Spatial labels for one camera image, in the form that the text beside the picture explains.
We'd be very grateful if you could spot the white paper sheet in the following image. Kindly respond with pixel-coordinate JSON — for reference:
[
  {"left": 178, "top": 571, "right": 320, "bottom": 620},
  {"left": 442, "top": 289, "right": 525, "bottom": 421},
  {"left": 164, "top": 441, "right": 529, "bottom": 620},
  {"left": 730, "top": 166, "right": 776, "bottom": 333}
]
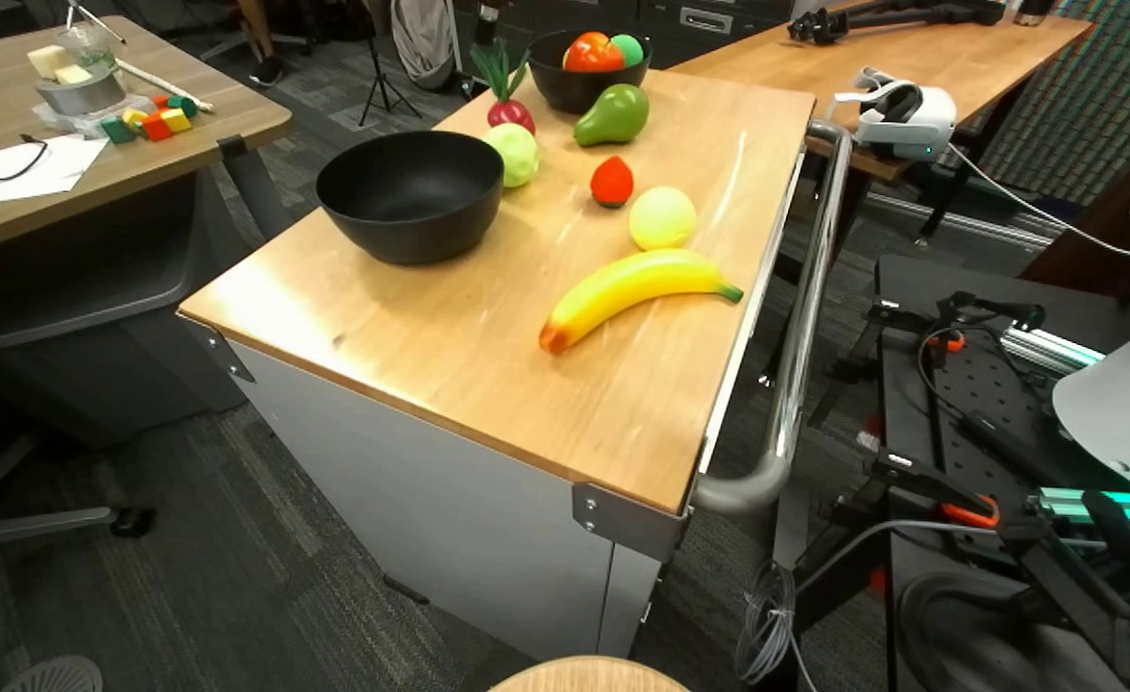
[{"left": 0, "top": 130, "right": 113, "bottom": 212}]

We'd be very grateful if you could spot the aluminium extrusion bar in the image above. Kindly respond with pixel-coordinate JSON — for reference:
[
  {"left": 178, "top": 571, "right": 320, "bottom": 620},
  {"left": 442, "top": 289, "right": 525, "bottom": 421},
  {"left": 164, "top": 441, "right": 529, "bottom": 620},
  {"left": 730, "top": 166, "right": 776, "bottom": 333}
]
[{"left": 997, "top": 321, "right": 1116, "bottom": 375}]

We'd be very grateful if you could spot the large black bowl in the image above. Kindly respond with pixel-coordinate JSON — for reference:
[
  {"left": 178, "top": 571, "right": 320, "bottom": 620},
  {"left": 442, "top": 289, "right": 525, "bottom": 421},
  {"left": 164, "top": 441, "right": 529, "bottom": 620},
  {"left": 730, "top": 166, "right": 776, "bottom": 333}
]
[{"left": 525, "top": 28, "right": 657, "bottom": 118}]

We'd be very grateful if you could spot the black device on table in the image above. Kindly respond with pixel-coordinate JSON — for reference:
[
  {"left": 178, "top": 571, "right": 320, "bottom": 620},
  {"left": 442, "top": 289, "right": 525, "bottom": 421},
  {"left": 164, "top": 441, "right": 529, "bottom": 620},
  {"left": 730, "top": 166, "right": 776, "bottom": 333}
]
[{"left": 788, "top": 0, "right": 1011, "bottom": 50}]

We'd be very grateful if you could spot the green round fruit toy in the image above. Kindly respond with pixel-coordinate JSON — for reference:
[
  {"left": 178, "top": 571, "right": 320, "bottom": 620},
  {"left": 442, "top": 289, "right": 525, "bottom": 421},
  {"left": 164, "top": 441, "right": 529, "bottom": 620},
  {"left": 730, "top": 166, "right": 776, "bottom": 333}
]
[{"left": 608, "top": 31, "right": 649, "bottom": 72}]

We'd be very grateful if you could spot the small red fruit toy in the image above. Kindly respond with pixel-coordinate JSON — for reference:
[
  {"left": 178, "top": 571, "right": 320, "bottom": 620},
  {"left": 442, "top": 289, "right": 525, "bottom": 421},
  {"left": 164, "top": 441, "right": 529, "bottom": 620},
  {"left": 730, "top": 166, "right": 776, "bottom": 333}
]
[{"left": 468, "top": 39, "right": 542, "bottom": 139}]

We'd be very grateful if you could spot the round wooden stool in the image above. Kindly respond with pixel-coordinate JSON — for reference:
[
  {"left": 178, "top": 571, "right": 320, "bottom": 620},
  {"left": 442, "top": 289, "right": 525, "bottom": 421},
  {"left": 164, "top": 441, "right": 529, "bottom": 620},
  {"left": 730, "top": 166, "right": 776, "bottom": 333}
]
[{"left": 484, "top": 651, "right": 697, "bottom": 692}]

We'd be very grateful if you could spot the red strawberry toy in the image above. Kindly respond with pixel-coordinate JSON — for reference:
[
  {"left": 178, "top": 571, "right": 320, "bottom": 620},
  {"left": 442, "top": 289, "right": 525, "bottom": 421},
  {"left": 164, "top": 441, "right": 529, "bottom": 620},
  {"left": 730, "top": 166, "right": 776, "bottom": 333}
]
[{"left": 589, "top": 152, "right": 637, "bottom": 212}]

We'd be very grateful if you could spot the green pear toy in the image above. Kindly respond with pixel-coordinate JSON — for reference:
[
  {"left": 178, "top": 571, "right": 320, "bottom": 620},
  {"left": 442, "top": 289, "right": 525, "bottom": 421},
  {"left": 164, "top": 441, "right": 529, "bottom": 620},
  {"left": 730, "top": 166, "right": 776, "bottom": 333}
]
[{"left": 574, "top": 81, "right": 655, "bottom": 148}]

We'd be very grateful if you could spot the wooden side table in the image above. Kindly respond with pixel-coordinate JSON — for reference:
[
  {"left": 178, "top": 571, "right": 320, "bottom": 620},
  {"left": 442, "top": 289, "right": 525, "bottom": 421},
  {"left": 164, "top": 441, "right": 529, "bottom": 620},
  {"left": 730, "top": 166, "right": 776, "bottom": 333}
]
[{"left": 667, "top": 6, "right": 1095, "bottom": 183}]

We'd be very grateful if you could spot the small black bowl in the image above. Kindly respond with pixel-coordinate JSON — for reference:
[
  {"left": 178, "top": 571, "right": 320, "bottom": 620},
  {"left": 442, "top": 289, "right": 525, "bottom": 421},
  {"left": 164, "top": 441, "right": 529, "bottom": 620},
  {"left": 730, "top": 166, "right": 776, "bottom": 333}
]
[{"left": 316, "top": 127, "right": 509, "bottom": 268}]

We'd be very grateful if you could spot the wooden conference table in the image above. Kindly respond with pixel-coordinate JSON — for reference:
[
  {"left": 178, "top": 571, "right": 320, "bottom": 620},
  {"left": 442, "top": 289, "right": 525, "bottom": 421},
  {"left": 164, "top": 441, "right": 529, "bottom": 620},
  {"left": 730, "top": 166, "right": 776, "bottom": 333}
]
[{"left": 0, "top": 11, "right": 297, "bottom": 265}]

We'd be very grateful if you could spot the yellow banana toy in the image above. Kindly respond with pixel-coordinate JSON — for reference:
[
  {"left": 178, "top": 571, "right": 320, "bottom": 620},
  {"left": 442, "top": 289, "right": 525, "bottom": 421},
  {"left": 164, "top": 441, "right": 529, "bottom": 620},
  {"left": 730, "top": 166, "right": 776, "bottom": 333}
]
[{"left": 538, "top": 247, "right": 751, "bottom": 356}]

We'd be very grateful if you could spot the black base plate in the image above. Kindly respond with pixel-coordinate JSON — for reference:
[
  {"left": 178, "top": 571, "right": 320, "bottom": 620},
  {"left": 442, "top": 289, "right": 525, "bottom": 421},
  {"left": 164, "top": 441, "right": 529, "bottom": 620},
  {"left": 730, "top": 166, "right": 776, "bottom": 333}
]
[{"left": 847, "top": 252, "right": 1130, "bottom": 692}]

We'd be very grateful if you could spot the grey hanging cloth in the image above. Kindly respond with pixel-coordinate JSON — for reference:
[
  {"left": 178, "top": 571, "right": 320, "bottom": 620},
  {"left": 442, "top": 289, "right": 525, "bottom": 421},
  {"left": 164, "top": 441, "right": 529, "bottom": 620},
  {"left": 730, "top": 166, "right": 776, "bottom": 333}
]
[{"left": 388, "top": 0, "right": 460, "bottom": 92}]

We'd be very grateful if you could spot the yellow round fruit toy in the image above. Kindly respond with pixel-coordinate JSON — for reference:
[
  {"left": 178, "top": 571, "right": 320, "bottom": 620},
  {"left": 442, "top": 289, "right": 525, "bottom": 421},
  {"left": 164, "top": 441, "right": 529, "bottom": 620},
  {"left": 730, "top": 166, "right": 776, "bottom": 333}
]
[{"left": 625, "top": 183, "right": 698, "bottom": 252}]

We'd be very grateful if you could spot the clear plastic cup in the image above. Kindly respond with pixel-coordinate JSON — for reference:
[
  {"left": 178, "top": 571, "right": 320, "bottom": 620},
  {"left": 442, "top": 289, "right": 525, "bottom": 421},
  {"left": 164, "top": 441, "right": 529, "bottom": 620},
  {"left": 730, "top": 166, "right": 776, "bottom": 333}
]
[{"left": 60, "top": 14, "right": 122, "bottom": 78}]

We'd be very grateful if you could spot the chrome cart handle bar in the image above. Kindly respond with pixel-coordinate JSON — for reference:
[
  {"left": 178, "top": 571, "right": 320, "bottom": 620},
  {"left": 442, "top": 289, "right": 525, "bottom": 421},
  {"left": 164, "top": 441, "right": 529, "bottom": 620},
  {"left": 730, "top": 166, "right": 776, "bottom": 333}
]
[{"left": 693, "top": 118, "right": 856, "bottom": 516}]

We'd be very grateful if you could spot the wooden top tool cart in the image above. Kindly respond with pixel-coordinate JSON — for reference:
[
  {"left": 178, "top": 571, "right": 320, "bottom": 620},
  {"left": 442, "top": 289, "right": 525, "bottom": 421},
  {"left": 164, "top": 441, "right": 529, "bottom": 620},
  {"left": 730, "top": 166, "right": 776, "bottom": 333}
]
[{"left": 178, "top": 61, "right": 822, "bottom": 666}]

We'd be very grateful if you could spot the light green dimpled ball toy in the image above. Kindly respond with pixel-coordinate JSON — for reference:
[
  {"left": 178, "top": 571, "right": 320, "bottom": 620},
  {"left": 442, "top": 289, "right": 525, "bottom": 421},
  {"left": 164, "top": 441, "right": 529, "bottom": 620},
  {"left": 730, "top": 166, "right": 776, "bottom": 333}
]
[{"left": 484, "top": 118, "right": 544, "bottom": 192}]

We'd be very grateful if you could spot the white stick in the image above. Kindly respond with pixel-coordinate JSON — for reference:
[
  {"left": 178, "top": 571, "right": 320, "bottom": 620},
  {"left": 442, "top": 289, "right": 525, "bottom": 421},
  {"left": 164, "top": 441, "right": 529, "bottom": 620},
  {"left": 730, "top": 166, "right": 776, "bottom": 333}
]
[{"left": 117, "top": 52, "right": 215, "bottom": 116}]

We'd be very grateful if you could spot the white VR headset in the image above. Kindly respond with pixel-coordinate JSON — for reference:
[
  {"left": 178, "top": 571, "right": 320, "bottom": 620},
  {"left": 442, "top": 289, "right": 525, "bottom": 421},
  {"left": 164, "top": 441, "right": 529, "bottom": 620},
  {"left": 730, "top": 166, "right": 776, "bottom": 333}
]
[{"left": 831, "top": 70, "right": 966, "bottom": 166}]

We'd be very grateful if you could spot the orange handled clamp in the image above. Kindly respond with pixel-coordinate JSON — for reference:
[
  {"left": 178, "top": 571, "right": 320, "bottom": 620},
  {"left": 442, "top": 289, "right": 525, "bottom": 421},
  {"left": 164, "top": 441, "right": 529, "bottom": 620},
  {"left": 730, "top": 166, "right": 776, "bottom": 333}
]
[
  {"left": 929, "top": 491, "right": 1007, "bottom": 534},
  {"left": 915, "top": 321, "right": 979, "bottom": 364}
]

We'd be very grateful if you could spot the orange fruit toy green stem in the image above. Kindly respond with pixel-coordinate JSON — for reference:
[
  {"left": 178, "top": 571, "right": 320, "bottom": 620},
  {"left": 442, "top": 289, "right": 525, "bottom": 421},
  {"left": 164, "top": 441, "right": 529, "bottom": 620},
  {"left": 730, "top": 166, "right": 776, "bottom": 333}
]
[{"left": 560, "top": 31, "right": 630, "bottom": 78}]

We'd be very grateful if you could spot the black tripod stand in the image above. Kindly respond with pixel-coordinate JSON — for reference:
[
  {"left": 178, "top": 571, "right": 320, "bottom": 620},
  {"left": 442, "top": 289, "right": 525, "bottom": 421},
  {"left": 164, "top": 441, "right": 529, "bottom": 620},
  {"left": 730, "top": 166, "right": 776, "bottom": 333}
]
[{"left": 355, "top": 0, "right": 432, "bottom": 130}]

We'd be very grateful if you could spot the white machine housing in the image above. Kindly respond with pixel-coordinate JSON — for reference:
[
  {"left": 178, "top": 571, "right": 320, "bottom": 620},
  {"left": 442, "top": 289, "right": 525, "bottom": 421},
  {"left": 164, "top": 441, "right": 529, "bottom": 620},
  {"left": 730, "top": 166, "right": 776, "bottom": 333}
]
[{"left": 1049, "top": 337, "right": 1130, "bottom": 524}]

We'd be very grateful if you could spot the white headset cable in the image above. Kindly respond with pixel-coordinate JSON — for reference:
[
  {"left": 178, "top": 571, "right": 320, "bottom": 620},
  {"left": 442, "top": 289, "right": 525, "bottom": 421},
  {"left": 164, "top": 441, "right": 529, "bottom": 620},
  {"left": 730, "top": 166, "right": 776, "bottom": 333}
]
[{"left": 944, "top": 139, "right": 1130, "bottom": 278}]

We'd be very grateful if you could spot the green fabric partition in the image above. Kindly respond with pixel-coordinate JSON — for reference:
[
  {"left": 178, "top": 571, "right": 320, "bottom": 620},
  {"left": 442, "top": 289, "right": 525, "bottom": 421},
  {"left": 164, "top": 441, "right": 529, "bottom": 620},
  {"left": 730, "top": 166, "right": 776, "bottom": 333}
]
[{"left": 972, "top": 0, "right": 1130, "bottom": 228}]

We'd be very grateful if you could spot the black mesh office chair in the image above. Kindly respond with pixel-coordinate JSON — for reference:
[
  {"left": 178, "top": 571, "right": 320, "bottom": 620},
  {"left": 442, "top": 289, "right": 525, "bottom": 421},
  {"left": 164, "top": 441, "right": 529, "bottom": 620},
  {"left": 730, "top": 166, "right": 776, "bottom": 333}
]
[{"left": 0, "top": 394, "right": 158, "bottom": 557}]

